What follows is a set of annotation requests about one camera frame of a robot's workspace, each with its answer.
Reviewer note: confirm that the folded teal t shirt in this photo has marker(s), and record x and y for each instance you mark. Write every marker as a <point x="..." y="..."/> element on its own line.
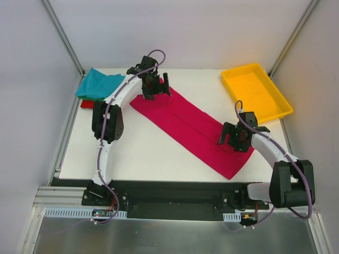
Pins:
<point x="98" y="85"/>

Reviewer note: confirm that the yellow plastic tray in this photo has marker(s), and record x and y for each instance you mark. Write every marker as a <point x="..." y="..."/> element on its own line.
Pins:
<point x="251" y="84"/>

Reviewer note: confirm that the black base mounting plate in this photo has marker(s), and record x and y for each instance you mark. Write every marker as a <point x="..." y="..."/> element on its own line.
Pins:
<point x="239" y="201"/>

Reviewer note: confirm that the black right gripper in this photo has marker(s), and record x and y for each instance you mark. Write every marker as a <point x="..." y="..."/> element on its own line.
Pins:
<point x="232" y="136"/>

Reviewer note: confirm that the aluminium front rail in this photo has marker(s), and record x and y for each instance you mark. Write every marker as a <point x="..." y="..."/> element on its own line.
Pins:
<point x="58" y="198"/>

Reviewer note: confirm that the pink t shirt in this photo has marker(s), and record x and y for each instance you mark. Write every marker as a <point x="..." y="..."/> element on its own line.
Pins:
<point x="194" y="129"/>

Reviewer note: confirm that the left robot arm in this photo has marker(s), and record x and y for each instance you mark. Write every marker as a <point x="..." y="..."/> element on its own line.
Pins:
<point x="107" y="119"/>

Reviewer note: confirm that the folded green t shirt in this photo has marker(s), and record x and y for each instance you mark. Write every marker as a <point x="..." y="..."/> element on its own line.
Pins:
<point x="85" y="98"/>

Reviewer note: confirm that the white slotted cable duct right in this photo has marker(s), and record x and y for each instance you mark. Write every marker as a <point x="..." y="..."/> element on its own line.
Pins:
<point x="232" y="217"/>

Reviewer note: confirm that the aluminium right side rail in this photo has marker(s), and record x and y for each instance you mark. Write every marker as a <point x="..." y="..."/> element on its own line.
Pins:
<point x="282" y="122"/>

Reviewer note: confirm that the aluminium corner post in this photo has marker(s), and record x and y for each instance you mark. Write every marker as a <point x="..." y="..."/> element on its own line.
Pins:
<point x="312" y="5"/>
<point x="46" y="4"/>

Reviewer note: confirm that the white slotted cable duct left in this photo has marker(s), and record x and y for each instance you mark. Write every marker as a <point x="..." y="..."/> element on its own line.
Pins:
<point x="78" y="213"/>

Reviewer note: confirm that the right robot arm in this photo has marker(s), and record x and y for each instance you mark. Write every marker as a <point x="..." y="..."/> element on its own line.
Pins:
<point x="292" y="180"/>

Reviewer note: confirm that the white slotted cable duct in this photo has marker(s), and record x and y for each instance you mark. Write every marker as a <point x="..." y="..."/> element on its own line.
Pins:
<point x="78" y="213"/>
<point x="232" y="217"/>

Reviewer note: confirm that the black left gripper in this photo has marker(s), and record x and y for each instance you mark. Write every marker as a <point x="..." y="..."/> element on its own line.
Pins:
<point x="156" y="90"/>

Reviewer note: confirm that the aluminium rail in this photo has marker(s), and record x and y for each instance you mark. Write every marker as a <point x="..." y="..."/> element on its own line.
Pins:
<point x="64" y="140"/>
<point x="58" y="198"/>
<point x="282" y="122"/>

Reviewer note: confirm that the aluminium corner post right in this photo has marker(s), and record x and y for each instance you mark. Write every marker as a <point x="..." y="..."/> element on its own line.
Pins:
<point x="312" y="5"/>

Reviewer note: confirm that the aluminium left side rail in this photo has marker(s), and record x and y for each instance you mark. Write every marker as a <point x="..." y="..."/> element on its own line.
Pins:
<point x="64" y="140"/>

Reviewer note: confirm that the folded red t shirt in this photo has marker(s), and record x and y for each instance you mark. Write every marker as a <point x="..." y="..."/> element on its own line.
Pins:
<point x="87" y="104"/>

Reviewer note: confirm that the aluminium corner post left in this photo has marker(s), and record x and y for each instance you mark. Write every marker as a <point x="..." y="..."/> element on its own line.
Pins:
<point x="46" y="4"/>

